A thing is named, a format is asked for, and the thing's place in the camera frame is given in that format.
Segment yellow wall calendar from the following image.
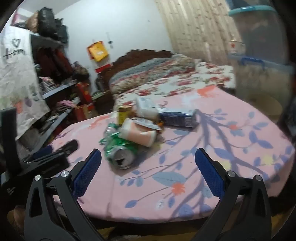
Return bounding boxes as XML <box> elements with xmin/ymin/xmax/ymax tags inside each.
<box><xmin>87</xmin><ymin>40</ymin><xmax>112</xmax><ymax>73</ymax></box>

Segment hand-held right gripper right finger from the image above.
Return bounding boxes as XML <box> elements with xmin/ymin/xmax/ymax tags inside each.
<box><xmin>191</xmin><ymin>148</ymin><xmax>273</xmax><ymax>241</ymax></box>

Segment red gift box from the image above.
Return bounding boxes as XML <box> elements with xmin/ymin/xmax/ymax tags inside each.
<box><xmin>75</xmin><ymin>82</ymin><xmax>93</xmax><ymax>105</ymax></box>

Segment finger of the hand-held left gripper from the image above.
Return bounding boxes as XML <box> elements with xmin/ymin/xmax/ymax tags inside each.
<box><xmin>22</xmin><ymin>146</ymin><xmax>57</xmax><ymax>163</ymax></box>
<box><xmin>52</xmin><ymin>139</ymin><xmax>79</xmax><ymax>154</ymax></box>

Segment white tissue packet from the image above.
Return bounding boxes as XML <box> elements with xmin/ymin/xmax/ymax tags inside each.
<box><xmin>135</xmin><ymin>97</ymin><xmax>167</xmax><ymax>118</ymax></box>

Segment carved wooden headboard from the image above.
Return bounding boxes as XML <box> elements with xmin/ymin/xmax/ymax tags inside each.
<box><xmin>96</xmin><ymin>49</ymin><xmax>174</xmax><ymax>93</ymax></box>

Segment brown patterned bag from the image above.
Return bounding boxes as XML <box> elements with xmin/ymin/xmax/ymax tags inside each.
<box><xmin>73</xmin><ymin>61</ymin><xmax>89</xmax><ymax>79</ymax></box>

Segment white mug red print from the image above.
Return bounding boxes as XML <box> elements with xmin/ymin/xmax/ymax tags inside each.
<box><xmin>229</xmin><ymin>39</ymin><xmax>245</xmax><ymax>56</ymax></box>

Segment crushed green drink can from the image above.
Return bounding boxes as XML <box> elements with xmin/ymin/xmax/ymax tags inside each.
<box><xmin>99</xmin><ymin>133</ymin><xmax>139</xmax><ymax>169</ymax></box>

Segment clear storage box teal lid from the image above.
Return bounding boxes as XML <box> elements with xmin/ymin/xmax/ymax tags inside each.
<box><xmin>228</xmin><ymin>5</ymin><xmax>289</xmax><ymax>63</ymax></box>

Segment white printed cloth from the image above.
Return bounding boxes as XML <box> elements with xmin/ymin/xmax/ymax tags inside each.
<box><xmin>0</xmin><ymin>25</ymin><xmax>51</xmax><ymax>141</ymax></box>

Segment metal shelf rack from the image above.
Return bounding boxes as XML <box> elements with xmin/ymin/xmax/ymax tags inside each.
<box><xmin>30</xmin><ymin>32</ymin><xmax>93</xmax><ymax>149</ymax></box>

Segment green plastic bottle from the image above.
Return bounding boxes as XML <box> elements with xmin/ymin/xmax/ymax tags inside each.
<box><xmin>103</xmin><ymin>122</ymin><xmax>121</xmax><ymax>138</ymax></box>

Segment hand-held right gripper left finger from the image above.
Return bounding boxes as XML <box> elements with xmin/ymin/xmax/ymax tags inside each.
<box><xmin>24</xmin><ymin>148</ymin><xmax>104</xmax><ymax>241</ymax></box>

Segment floral quilt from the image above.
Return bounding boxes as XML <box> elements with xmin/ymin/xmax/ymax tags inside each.
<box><xmin>109</xmin><ymin>54</ymin><xmax>201</xmax><ymax>93</ymax></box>

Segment blue white carton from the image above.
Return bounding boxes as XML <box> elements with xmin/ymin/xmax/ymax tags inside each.
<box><xmin>158</xmin><ymin>109</ymin><xmax>199</xmax><ymax>128</ymax></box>

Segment black bags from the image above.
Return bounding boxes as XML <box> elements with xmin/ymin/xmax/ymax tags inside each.
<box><xmin>37</xmin><ymin>7</ymin><xmax>68</xmax><ymax>44</ymax></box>

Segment beige round bin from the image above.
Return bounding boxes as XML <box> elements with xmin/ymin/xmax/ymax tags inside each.
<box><xmin>248</xmin><ymin>94</ymin><xmax>284</xmax><ymax>121</ymax></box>

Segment pink floral bedsheet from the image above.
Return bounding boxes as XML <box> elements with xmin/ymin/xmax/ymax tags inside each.
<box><xmin>46</xmin><ymin>85</ymin><xmax>295</xmax><ymax>220</ymax></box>

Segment beige curtain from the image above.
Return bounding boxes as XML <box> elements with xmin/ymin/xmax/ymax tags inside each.
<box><xmin>155</xmin><ymin>0</ymin><xmax>243</xmax><ymax>63</ymax></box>

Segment dark red clothes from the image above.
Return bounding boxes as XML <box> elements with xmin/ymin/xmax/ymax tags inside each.
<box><xmin>37</xmin><ymin>46</ymin><xmax>72</xmax><ymax>79</ymax></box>

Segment white red floral bedsheet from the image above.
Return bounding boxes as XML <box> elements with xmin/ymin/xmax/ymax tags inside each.
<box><xmin>114</xmin><ymin>61</ymin><xmax>235</xmax><ymax>109</ymax></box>

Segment pink knit cloth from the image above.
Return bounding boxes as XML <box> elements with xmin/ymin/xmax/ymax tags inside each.
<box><xmin>58</xmin><ymin>100</ymin><xmax>77</xmax><ymax>109</ymax></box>

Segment pink white paper cup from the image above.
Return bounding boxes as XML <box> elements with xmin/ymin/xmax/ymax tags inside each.
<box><xmin>119</xmin><ymin>118</ymin><xmax>158</xmax><ymax>147</ymax></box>

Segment yellow box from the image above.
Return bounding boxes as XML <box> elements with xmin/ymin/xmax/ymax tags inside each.
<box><xmin>118</xmin><ymin>105</ymin><xmax>134</xmax><ymax>127</ymax></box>

